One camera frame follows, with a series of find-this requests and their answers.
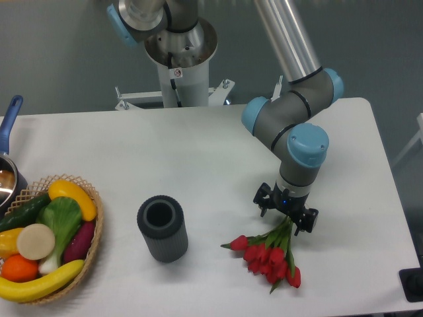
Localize orange fruit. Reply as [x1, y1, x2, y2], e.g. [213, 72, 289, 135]
[1, 254, 38, 283]

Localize white frame at right edge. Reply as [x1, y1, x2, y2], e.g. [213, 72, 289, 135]
[391, 113, 422, 168]

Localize dark grey ribbed vase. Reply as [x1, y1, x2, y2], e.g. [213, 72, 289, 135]
[137, 195, 188, 263]

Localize purple sweet potato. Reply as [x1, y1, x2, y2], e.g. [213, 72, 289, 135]
[63, 222, 95, 264]

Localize blue handled saucepan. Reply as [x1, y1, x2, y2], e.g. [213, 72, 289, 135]
[1, 95, 27, 219]

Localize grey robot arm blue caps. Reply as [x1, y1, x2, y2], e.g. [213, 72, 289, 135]
[106, 1, 344, 232]

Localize green bok choy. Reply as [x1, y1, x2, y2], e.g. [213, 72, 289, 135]
[36, 197, 82, 275]

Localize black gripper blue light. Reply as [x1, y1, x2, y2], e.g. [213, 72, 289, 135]
[253, 182, 319, 236]

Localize red tulip bouquet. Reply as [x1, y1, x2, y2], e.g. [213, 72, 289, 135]
[221, 216, 301, 291]

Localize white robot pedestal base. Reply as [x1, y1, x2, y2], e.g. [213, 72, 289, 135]
[115, 62, 235, 110]

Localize dark green cucumber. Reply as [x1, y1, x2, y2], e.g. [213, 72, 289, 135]
[1, 194, 51, 232]

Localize black device at table edge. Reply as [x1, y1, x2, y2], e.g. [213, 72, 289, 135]
[399, 267, 422, 302]

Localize yellow bell pepper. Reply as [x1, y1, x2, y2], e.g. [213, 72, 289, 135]
[0, 228, 23, 259]

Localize yellow banana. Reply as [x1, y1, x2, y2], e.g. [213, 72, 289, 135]
[1, 260, 85, 303]

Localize woven wicker basket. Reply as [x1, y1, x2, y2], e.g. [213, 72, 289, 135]
[1, 174, 103, 304]

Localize beige round disc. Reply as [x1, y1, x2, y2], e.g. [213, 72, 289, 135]
[17, 223, 56, 260]

